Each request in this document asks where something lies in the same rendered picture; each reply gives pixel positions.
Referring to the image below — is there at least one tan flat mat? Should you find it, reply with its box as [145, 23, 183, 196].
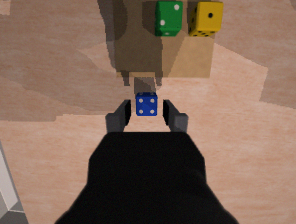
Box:
[112, 0, 219, 78]

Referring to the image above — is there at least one yellow die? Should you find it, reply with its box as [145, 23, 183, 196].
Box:
[189, 1, 224, 37]

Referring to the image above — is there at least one green die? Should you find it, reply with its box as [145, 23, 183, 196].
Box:
[155, 1, 183, 37]

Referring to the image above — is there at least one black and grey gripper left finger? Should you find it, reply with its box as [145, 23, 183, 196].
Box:
[105, 99, 131, 133]

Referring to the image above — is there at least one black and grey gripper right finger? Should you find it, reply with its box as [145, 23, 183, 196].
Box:
[163, 99, 189, 133]

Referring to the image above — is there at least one blue die with white pips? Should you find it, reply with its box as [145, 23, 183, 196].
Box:
[136, 92, 158, 116]

